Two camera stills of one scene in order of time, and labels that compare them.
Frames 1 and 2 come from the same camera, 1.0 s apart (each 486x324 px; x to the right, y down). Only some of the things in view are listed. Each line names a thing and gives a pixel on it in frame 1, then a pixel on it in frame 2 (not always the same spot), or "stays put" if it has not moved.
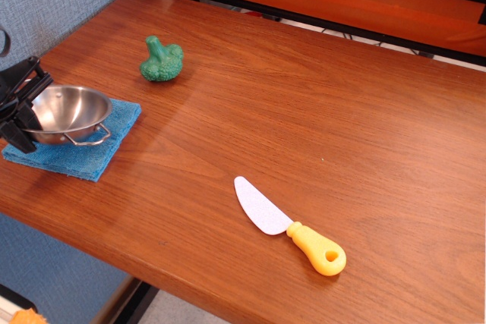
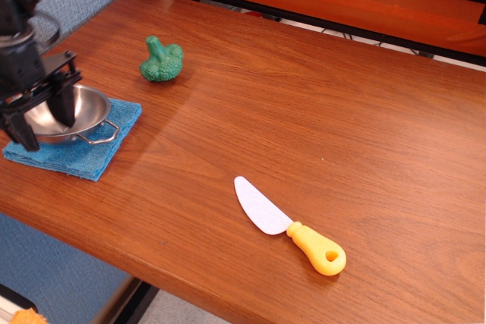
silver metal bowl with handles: [71, 112] stays put
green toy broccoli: [164, 63] stays put
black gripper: [18, 85] -> [26, 77]
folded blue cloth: [86, 162] stays put
